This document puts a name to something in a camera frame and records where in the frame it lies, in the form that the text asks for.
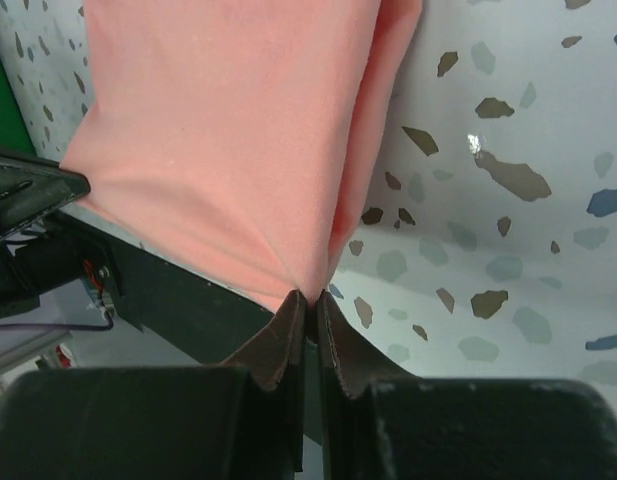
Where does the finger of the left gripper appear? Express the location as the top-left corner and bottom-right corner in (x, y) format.
(0, 146), (91, 242)

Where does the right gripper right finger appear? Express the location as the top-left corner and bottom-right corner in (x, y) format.
(315, 291), (416, 479)

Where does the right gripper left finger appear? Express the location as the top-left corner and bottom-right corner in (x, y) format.
(212, 290), (307, 473)

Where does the salmon pink t shirt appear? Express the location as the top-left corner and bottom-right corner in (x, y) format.
(61, 1), (422, 310)

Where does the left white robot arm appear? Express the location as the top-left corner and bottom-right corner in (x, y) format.
(0, 147), (119, 332)

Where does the green plastic basket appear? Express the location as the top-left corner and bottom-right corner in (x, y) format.
(0, 57), (36, 156)

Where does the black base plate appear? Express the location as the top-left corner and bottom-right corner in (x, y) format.
(51, 213), (273, 364)

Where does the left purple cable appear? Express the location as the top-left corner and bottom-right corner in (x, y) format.
(0, 299), (115, 334)

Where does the aluminium frame rail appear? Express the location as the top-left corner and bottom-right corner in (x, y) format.
(0, 330), (71, 394)

